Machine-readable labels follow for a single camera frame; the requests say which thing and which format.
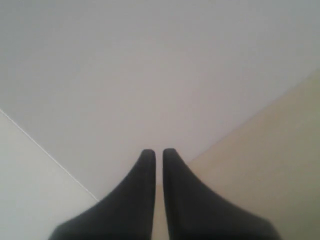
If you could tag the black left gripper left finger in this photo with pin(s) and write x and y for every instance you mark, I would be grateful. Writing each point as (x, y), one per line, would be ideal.
(126, 213)

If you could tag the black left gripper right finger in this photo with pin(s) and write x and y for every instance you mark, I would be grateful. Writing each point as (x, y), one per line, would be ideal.
(195, 212)

